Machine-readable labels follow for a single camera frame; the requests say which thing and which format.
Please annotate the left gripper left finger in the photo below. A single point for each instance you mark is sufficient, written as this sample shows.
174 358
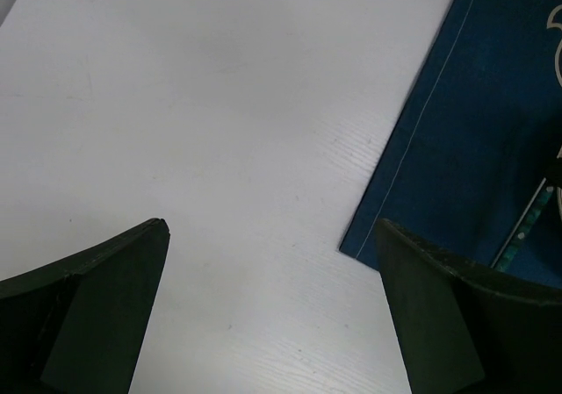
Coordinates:
77 325

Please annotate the blue whale cloth napkin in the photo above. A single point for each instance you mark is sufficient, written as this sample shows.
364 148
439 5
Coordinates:
466 153

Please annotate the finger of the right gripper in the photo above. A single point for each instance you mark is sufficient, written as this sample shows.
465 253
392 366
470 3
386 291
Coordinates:
552 153

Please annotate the green-handled metal fork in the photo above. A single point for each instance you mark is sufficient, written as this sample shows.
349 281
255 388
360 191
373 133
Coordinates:
523 226

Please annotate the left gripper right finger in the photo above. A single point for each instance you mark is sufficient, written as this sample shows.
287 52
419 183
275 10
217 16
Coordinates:
463 327

